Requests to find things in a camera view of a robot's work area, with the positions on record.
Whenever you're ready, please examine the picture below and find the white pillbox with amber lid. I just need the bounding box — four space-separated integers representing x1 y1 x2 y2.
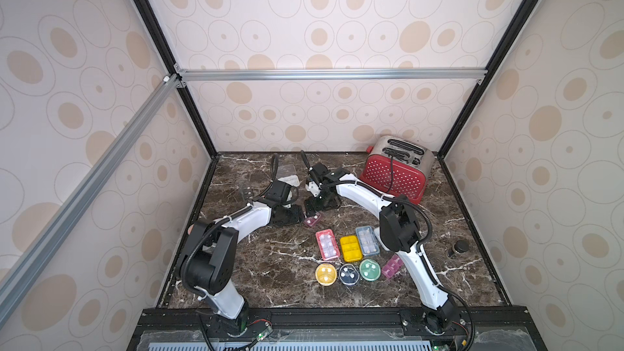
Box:
340 235 363 263

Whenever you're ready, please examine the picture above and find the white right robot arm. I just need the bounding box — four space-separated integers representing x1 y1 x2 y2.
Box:
300 151 471 335

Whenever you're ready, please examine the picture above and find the clear small pillbox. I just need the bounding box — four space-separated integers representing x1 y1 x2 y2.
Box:
237 180 256 203

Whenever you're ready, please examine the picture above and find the aluminium frame side bar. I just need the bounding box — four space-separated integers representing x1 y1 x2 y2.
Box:
1 74 180 325

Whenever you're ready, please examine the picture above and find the small black cap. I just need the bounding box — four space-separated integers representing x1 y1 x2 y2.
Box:
447 239 470 258

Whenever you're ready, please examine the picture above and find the green round pillbox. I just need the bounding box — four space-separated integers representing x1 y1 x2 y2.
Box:
359 259 381 282

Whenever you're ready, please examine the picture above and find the white pillbox clear lid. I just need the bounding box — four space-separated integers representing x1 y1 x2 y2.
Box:
276 164 301 187

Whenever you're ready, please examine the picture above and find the red pillbox clear lid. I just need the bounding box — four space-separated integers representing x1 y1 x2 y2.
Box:
315 229 341 261

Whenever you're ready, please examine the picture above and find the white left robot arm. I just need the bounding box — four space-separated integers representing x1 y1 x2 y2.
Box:
175 154 304 327

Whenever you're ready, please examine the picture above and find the aluminium frame crossbar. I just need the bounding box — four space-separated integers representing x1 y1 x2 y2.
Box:
165 68 488 85

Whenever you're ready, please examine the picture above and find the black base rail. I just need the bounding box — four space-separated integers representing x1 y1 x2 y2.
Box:
128 306 546 350

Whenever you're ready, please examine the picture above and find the teal rectangular pillbox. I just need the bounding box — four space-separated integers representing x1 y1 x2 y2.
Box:
355 226 380 257

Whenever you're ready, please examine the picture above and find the dark blue round pillbox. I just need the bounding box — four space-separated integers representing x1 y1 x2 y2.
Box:
338 263 360 287

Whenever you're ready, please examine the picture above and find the yellow round pillbox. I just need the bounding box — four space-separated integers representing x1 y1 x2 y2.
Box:
315 263 337 287

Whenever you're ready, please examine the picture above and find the purple pillbox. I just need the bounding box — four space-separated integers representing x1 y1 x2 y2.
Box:
303 212 324 228
381 253 403 280

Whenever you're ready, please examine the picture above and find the red and silver toaster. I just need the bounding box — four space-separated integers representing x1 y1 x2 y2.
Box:
359 136 435 205

